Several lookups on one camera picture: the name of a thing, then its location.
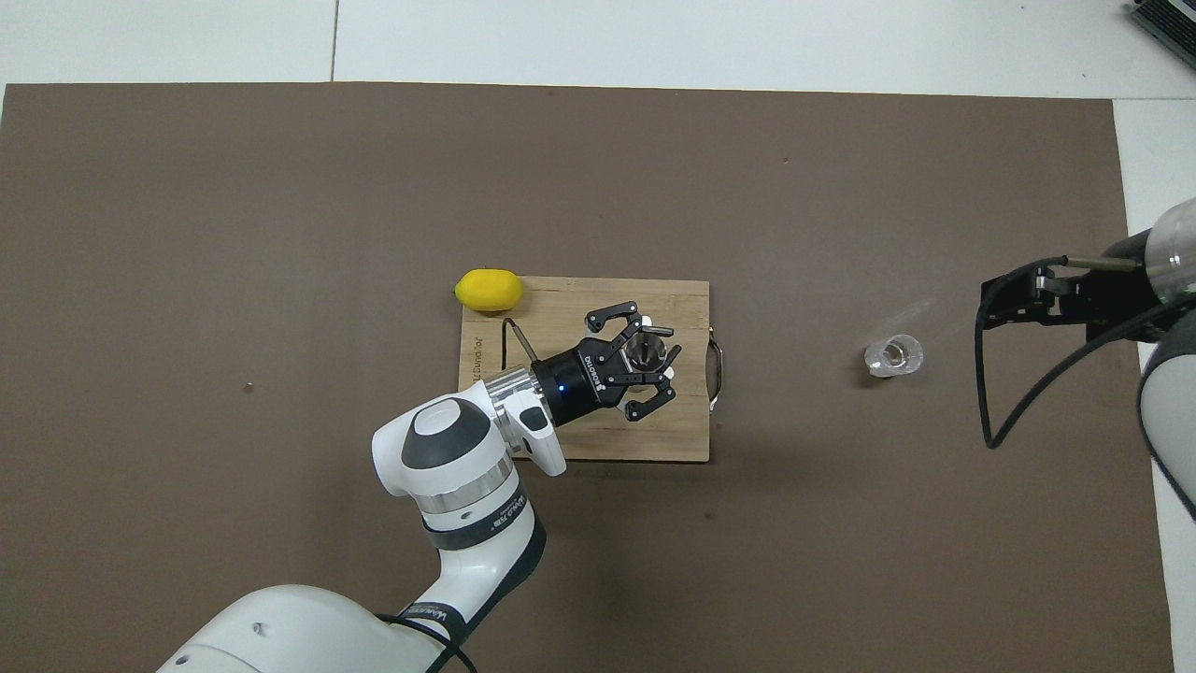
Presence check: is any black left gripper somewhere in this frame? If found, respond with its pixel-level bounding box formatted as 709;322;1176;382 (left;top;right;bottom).
531;301;682;427

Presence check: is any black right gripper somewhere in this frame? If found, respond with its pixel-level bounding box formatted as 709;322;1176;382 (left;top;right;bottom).
981;238;1171;345

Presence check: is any steel jigger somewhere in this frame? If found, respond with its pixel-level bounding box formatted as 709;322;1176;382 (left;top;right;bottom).
624;335;670;374

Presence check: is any small clear glass cup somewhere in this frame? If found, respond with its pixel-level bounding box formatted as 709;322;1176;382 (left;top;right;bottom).
863;333;925;379

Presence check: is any wooden cutting board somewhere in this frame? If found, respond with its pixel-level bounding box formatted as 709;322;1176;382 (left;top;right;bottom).
455;277;725;463

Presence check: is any yellow lemon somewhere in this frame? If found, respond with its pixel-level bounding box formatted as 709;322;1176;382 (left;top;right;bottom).
454;268;524;313

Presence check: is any grey ribbed device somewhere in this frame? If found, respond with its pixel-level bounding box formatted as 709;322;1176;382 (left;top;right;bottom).
1126;0;1196;48

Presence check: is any brown table mat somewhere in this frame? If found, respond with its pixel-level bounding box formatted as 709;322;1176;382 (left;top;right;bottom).
0;82;1176;673

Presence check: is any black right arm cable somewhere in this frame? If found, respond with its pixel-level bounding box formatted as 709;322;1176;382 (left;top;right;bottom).
975;256;1196;451

